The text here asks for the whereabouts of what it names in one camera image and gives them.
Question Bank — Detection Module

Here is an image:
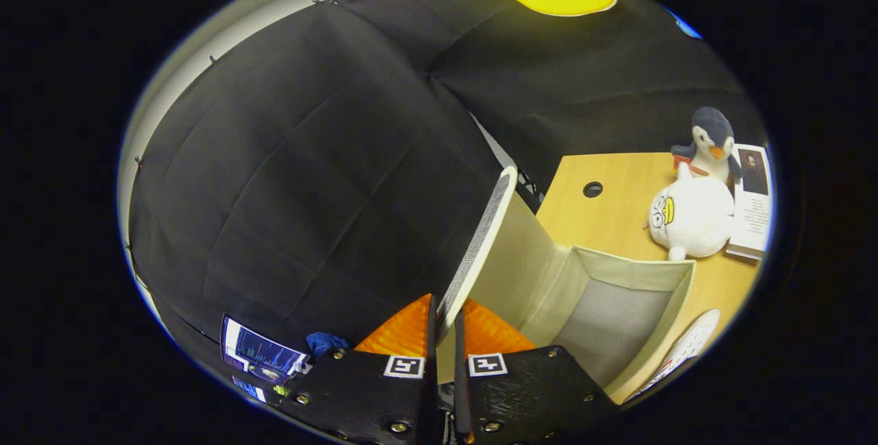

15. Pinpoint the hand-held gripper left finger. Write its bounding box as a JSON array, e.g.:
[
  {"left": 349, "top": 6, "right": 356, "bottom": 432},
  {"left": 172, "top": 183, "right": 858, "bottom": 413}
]
[{"left": 271, "top": 293, "right": 440, "bottom": 445}]

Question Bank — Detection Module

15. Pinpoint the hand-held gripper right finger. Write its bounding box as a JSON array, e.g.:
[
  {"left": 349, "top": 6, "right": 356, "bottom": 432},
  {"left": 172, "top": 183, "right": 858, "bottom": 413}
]
[{"left": 453, "top": 298, "right": 621, "bottom": 445}]

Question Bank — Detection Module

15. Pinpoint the beige fabric storage box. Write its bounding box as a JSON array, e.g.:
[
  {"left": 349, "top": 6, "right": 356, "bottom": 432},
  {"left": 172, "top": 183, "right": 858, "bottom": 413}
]
[{"left": 436, "top": 166, "right": 697, "bottom": 406}]

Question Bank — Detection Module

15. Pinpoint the white canvas shoe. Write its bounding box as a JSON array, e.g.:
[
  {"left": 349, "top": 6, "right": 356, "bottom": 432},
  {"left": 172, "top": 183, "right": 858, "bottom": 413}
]
[{"left": 628, "top": 309, "right": 721, "bottom": 402}]

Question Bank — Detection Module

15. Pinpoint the blue cloth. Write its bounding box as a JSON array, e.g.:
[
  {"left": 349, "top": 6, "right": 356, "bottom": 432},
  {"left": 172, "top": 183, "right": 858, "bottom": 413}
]
[{"left": 306, "top": 333, "right": 351, "bottom": 358}]

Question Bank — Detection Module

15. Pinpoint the computer screen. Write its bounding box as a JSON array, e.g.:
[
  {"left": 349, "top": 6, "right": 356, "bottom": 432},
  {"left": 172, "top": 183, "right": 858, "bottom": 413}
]
[{"left": 220, "top": 315, "right": 311, "bottom": 378}]

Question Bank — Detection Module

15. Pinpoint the white plush toy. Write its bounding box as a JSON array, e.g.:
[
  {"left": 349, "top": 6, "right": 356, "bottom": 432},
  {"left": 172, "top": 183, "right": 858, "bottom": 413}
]
[{"left": 645, "top": 163, "right": 736, "bottom": 261}]

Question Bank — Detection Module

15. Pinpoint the white book with portrait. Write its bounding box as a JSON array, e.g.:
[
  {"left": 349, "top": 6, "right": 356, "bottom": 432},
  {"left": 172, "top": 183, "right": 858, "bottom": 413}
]
[{"left": 725, "top": 144, "right": 775, "bottom": 261}]

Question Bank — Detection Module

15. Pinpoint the grey penguin plush toy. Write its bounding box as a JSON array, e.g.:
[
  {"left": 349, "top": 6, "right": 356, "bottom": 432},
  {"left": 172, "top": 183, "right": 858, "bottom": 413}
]
[{"left": 671, "top": 107, "right": 744, "bottom": 185}]

